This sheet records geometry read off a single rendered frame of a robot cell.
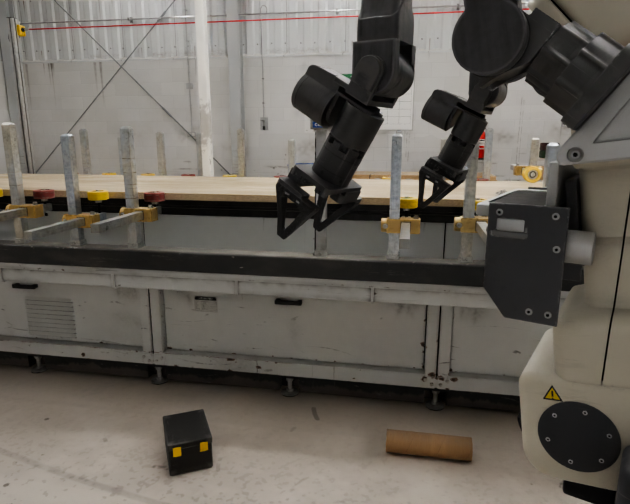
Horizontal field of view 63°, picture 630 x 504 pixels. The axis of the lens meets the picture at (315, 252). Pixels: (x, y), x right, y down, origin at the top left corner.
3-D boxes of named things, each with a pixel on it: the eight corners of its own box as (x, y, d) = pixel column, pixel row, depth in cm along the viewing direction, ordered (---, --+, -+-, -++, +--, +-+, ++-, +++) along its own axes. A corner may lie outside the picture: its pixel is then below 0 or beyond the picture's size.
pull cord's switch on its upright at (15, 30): (43, 203, 326) (21, 16, 301) (23, 203, 328) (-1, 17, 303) (52, 202, 333) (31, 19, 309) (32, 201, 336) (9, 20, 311)
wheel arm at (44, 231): (33, 242, 173) (31, 230, 172) (24, 242, 174) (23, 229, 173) (107, 221, 215) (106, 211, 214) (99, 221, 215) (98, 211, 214)
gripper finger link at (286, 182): (254, 224, 72) (282, 167, 68) (283, 220, 78) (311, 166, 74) (288, 253, 69) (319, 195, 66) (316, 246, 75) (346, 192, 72)
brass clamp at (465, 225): (495, 234, 172) (497, 219, 171) (454, 232, 175) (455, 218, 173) (493, 230, 178) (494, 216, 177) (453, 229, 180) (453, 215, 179)
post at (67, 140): (80, 257, 205) (67, 133, 194) (73, 256, 205) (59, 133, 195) (86, 255, 208) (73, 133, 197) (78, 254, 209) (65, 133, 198)
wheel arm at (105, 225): (99, 236, 168) (98, 223, 167) (90, 235, 168) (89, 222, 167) (162, 215, 209) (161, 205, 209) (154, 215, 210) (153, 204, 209)
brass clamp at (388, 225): (419, 234, 177) (420, 220, 176) (380, 233, 179) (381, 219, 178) (419, 231, 183) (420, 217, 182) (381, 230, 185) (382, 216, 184)
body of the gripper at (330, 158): (287, 175, 70) (311, 127, 67) (325, 174, 79) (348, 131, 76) (322, 202, 68) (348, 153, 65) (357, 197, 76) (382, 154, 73)
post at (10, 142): (24, 244, 208) (8, 122, 197) (16, 243, 209) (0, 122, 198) (30, 242, 212) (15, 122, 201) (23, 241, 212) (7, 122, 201)
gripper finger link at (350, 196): (283, 220, 78) (310, 166, 74) (308, 215, 84) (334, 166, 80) (315, 246, 75) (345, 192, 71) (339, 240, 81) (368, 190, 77)
